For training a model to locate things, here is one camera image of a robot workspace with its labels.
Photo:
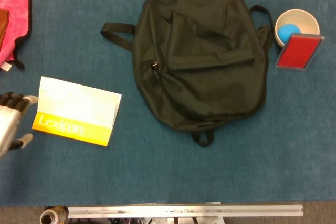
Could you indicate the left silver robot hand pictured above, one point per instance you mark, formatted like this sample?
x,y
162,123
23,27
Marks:
x,y
9,119

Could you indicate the white yellow Lexicon book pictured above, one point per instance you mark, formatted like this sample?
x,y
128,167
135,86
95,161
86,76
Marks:
x,y
76,106

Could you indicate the black backpack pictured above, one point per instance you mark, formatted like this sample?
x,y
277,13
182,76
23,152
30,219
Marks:
x,y
204,82

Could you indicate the brown object on cloth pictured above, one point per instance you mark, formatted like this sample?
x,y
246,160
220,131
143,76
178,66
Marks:
x,y
3,27

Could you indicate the tape roll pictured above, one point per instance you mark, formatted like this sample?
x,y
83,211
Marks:
x,y
51,216

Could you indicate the pink towel black trim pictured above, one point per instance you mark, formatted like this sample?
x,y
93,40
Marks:
x,y
17,6

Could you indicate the blue felt table cover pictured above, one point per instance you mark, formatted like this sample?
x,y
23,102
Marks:
x,y
168,171

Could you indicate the blue ball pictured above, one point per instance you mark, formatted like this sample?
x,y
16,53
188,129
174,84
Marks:
x,y
286,33

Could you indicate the red pad clear case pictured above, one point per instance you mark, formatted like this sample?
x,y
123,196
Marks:
x,y
299,52

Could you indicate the beige bowl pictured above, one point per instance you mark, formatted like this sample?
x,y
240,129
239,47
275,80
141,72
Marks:
x,y
304,22

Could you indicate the aluminium profile rail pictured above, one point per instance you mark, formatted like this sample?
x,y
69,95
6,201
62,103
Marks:
x,y
183,211

